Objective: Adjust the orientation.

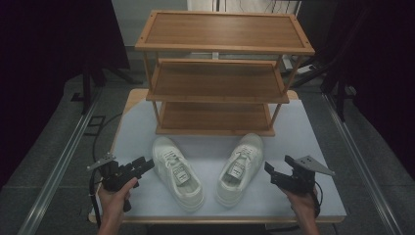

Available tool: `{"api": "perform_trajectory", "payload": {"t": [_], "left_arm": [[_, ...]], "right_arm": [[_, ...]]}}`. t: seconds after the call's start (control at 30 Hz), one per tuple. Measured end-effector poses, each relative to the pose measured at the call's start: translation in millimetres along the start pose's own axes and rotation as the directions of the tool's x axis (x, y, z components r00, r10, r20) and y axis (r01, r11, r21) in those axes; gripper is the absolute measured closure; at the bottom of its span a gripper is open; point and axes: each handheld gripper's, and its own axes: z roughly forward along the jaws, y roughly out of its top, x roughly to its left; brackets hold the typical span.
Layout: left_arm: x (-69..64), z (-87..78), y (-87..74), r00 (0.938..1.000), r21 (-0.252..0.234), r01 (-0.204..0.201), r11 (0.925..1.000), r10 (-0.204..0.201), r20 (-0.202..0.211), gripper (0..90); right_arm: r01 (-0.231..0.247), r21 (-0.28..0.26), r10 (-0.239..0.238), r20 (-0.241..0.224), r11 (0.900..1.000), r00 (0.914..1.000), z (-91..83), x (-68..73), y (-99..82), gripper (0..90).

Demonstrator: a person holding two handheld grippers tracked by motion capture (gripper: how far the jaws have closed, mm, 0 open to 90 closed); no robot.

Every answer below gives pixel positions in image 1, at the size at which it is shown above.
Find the black floor cable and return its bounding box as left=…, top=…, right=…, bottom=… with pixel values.
left=92, top=112, right=123, bottom=164

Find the metal floor rail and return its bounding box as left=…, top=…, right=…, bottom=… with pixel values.
left=321, top=92, right=405, bottom=235
left=17, top=87, right=104, bottom=235

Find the wooden shoe rack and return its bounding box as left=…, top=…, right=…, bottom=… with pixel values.
left=134, top=9, right=316, bottom=137

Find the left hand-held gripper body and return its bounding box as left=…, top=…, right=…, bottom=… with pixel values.
left=86, top=152, right=141, bottom=213

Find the dark curtain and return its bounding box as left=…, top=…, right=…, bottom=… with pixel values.
left=293, top=0, right=415, bottom=182
left=0, top=0, right=131, bottom=189

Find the person's left hand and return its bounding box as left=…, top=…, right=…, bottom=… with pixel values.
left=97, top=176, right=140, bottom=223

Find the person's right hand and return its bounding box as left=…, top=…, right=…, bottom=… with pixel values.
left=281, top=185, right=320, bottom=220

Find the hand-held gripper cable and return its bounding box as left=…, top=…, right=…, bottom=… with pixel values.
left=88, top=168, right=103, bottom=228
left=312, top=180, right=325, bottom=219

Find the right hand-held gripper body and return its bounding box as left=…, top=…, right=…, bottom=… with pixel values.
left=276, top=154, right=337, bottom=196

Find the left hand-held gripper cable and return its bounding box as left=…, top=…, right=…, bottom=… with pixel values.
left=88, top=168, right=103, bottom=228

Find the white sneaker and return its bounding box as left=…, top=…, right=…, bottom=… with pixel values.
left=214, top=132, right=265, bottom=209
left=152, top=135, right=206, bottom=213

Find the white power strip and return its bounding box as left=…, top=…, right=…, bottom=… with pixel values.
left=281, top=54, right=317, bottom=75

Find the white background cabinet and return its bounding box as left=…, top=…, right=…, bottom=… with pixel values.
left=186, top=0, right=301, bottom=15

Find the black metal stand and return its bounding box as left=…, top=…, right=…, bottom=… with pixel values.
left=80, top=57, right=144, bottom=116
left=289, top=48, right=358, bottom=123

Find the right hand-held gripper cable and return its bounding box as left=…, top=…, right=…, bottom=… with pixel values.
left=312, top=180, right=325, bottom=219

